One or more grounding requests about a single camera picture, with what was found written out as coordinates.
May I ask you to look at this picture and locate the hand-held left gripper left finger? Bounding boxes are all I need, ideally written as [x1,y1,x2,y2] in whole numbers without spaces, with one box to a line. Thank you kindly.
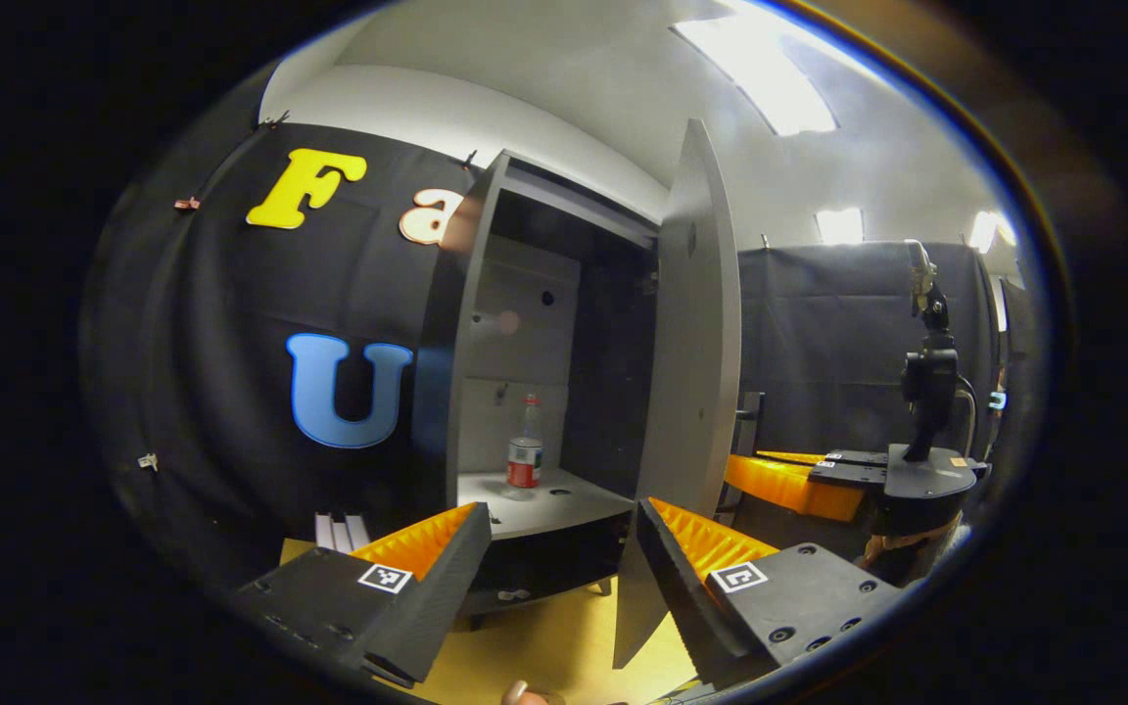
[229,500,494,688]

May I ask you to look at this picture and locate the clear bottle with red label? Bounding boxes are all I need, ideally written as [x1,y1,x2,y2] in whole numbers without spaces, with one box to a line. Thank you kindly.
[507,394,544,490]

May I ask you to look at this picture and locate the grey cabinet door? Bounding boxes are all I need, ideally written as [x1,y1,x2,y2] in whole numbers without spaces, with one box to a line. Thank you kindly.
[613,117,743,672]

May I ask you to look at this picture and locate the black door handle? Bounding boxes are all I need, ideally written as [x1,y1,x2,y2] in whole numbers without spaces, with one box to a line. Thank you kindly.
[732,392,767,461]

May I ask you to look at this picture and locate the black backdrop cloth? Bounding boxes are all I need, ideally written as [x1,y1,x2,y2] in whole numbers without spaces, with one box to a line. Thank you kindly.
[84,122,1015,588]

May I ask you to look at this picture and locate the grey cabinet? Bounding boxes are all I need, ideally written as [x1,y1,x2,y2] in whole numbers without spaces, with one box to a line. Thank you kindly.
[412,149,665,630]

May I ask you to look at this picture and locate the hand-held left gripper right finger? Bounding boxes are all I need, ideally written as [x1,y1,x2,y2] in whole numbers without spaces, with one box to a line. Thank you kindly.
[634,495,910,692]

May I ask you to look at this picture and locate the ceiling light panel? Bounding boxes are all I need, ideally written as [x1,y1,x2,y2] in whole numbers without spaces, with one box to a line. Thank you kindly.
[967,210,1016,255]
[672,0,839,137]
[815,208,865,246]

